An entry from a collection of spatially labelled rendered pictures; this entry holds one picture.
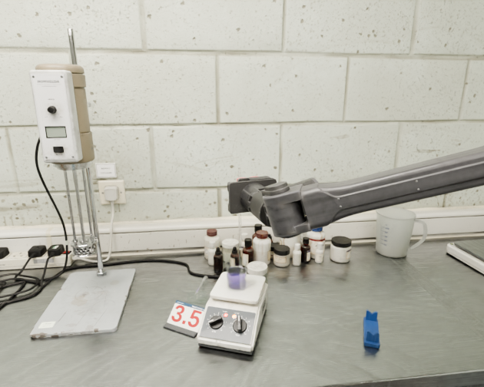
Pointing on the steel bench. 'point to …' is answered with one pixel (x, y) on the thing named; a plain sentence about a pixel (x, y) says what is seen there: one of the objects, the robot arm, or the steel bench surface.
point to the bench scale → (479, 256)
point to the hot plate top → (254, 282)
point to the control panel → (226, 332)
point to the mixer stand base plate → (86, 305)
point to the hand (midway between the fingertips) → (239, 185)
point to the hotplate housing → (240, 310)
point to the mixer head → (62, 115)
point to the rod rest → (371, 330)
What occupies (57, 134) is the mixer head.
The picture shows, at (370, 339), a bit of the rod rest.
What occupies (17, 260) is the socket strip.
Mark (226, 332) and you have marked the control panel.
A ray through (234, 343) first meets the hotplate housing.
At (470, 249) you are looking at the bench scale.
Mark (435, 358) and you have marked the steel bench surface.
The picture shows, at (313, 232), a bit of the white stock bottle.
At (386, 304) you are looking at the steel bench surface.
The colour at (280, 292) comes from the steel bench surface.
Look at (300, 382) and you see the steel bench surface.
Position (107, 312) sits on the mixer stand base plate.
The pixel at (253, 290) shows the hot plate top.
